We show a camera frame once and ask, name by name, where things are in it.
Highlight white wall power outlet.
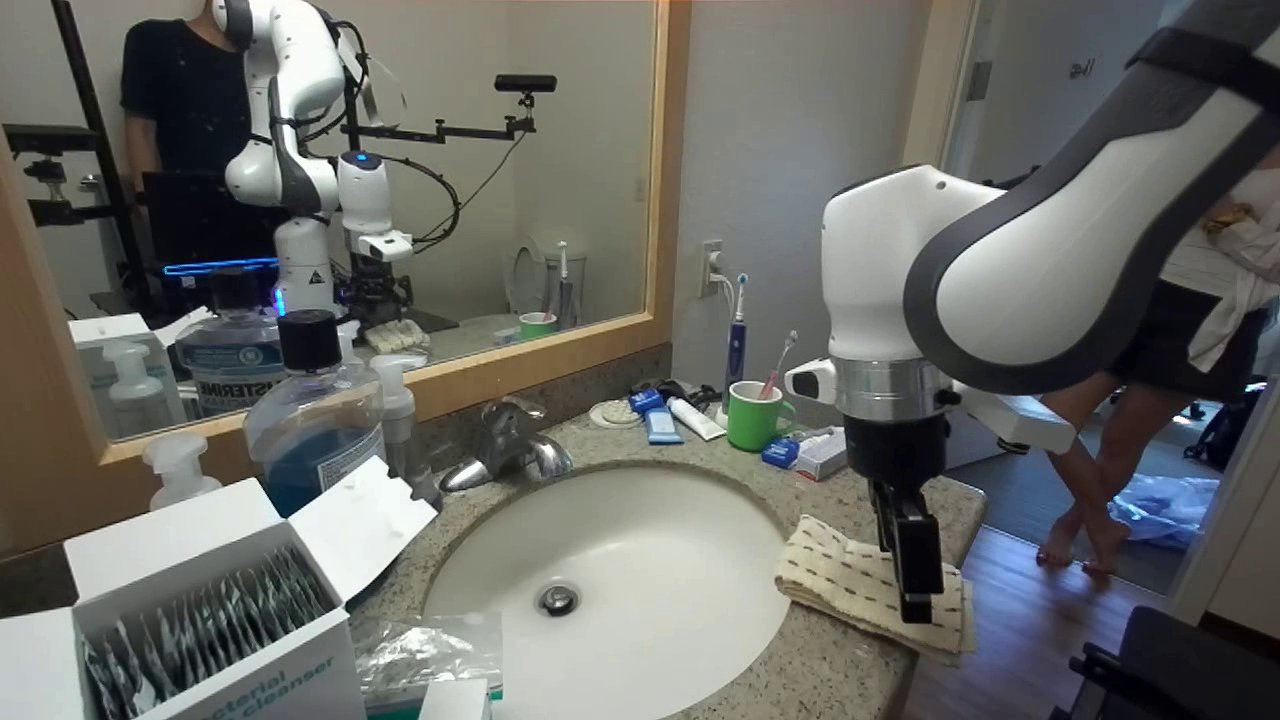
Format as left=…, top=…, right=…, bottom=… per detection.
left=696, top=235, right=736, bottom=303

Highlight white toothpaste tube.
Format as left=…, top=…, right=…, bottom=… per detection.
left=665, top=390, right=728, bottom=448

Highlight cream towel with dashed stripes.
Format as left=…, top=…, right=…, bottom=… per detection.
left=770, top=512, right=968, bottom=660

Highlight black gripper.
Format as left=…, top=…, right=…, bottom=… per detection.
left=840, top=409, right=955, bottom=628

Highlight electric toothbrush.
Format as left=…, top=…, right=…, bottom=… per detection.
left=724, top=273, right=754, bottom=390

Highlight chrome sink faucet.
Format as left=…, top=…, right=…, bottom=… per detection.
left=435, top=390, right=574, bottom=500

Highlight clear soap dispenser bottle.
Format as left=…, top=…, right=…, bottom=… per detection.
left=137, top=434, right=222, bottom=512

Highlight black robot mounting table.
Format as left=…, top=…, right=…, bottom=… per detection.
left=1049, top=605, right=1280, bottom=720

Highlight clear plastic bag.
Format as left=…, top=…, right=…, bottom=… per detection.
left=349, top=609, right=513, bottom=720

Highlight green cup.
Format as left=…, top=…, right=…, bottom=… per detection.
left=724, top=376, right=798, bottom=455

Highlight person in white top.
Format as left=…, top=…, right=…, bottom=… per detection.
left=1031, top=157, right=1280, bottom=586

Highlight white oval sink basin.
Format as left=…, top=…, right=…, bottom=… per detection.
left=420, top=460, right=795, bottom=720

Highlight open white box of picks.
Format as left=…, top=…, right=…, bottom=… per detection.
left=54, top=455, right=442, bottom=720

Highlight blue white flat packet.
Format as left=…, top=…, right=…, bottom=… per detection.
left=625, top=384, right=686, bottom=448

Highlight wood framed wall mirror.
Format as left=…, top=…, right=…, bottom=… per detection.
left=0, top=0, right=696, bottom=471

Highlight small white blue cardboard box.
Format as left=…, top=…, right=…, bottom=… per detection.
left=789, top=423, right=857, bottom=484

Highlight small clear pump bottle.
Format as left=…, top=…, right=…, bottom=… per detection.
left=362, top=349, right=431, bottom=490

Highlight blue mouthwash bottle black cap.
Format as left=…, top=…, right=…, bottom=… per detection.
left=240, top=306, right=390, bottom=523

